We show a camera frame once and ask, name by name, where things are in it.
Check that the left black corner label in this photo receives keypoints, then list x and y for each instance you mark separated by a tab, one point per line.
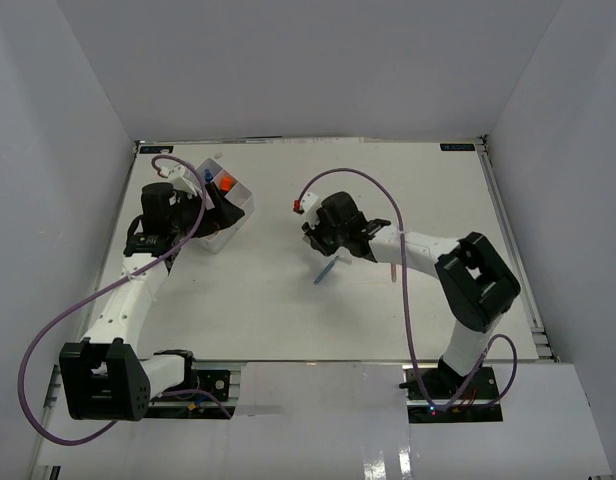
155	150

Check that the white divided organizer box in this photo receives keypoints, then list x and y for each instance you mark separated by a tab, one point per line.
230	204

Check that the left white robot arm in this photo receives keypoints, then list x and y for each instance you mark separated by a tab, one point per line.
102	375

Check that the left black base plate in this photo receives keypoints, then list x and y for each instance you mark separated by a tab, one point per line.
215	382

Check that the orange cap black highlighter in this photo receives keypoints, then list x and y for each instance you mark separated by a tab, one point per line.
226	184

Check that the right black corner label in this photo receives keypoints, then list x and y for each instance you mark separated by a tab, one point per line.
457	147

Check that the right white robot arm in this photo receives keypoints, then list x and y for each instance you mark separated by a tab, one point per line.
478	285

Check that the light blue pen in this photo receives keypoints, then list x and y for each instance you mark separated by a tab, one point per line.
325	271

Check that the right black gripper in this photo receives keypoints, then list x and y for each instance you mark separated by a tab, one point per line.
313	232

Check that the black corner label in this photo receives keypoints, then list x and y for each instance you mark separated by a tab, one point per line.
457	147
155	150

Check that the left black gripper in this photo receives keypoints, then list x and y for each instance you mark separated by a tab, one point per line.
224	212

